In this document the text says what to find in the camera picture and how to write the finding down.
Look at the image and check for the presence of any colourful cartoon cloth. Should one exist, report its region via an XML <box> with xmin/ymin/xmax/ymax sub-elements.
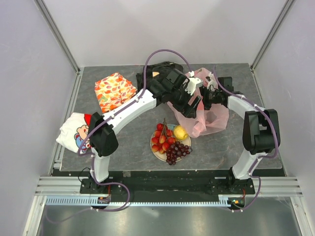
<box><xmin>56</xmin><ymin>113</ymin><xmax>92</xmax><ymax>154</ymax></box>

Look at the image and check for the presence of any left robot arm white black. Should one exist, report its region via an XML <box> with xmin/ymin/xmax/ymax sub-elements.
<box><xmin>89</xmin><ymin>69</ymin><xmax>203</xmax><ymax>193</ymax></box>

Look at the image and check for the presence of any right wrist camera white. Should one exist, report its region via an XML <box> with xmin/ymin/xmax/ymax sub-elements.
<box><xmin>206</xmin><ymin>76</ymin><xmax>217</xmax><ymax>91</ymax></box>

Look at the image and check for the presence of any black beige plush cloth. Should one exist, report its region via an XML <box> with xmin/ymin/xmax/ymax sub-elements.
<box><xmin>136</xmin><ymin>61</ymin><xmax>184</xmax><ymax>91</ymax></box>

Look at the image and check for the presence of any purple fake grape bunch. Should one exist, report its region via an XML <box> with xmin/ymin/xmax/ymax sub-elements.
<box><xmin>166</xmin><ymin>141</ymin><xmax>192</xmax><ymax>165</ymax></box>

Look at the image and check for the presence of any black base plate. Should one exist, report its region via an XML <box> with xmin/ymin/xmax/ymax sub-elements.
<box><xmin>80</xmin><ymin>170</ymin><xmax>255</xmax><ymax>195</ymax></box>

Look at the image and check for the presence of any yellow fake lemon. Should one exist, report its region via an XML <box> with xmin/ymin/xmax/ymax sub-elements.
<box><xmin>173</xmin><ymin>125</ymin><xmax>189</xmax><ymax>140</ymax></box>

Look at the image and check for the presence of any grey slotted cable duct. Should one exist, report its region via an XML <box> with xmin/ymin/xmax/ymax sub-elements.
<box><xmin>45</xmin><ymin>196</ymin><xmax>232</xmax><ymax>207</ymax></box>

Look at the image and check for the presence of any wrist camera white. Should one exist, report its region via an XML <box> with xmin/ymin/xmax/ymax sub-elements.
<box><xmin>185</xmin><ymin>71</ymin><xmax>203</xmax><ymax>96</ymax></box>
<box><xmin>206</xmin><ymin>76</ymin><xmax>217</xmax><ymax>91</ymax></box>

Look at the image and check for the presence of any orange floral cloth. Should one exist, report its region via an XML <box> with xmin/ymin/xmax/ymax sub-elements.
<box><xmin>94</xmin><ymin>72</ymin><xmax>137</xmax><ymax>114</ymax></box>

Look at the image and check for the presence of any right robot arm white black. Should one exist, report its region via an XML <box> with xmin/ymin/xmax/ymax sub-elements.
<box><xmin>200</xmin><ymin>73</ymin><xmax>281</xmax><ymax>194</ymax></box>

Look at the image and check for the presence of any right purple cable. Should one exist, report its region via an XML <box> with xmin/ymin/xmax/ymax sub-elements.
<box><xmin>212</xmin><ymin>65</ymin><xmax>281</xmax><ymax>213</ymax></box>

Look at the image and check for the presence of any red fake lychee bunch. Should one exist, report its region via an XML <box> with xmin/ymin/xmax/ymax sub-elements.
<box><xmin>150</xmin><ymin>119</ymin><xmax>176</xmax><ymax>154</ymax></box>

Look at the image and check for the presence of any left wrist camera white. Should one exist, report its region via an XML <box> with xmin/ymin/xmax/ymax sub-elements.
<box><xmin>185</xmin><ymin>71</ymin><xmax>203</xmax><ymax>96</ymax></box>

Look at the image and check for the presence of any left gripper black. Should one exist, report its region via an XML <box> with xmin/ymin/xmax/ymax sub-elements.
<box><xmin>169</xmin><ymin>85</ymin><xmax>201</xmax><ymax>119</ymax></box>

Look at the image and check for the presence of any beige blue ceramic plate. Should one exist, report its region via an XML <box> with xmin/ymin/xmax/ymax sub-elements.
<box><xmin>150</xmin><ymin>124</ymin><xmax>191</xmax><ymax>163</ymax></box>

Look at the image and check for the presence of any pink plastic bag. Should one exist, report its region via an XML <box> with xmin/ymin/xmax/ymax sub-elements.
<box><xmin>167</xmin><ymin>68</ymin><xmax>229</xmax><ymax>138</ymax></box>

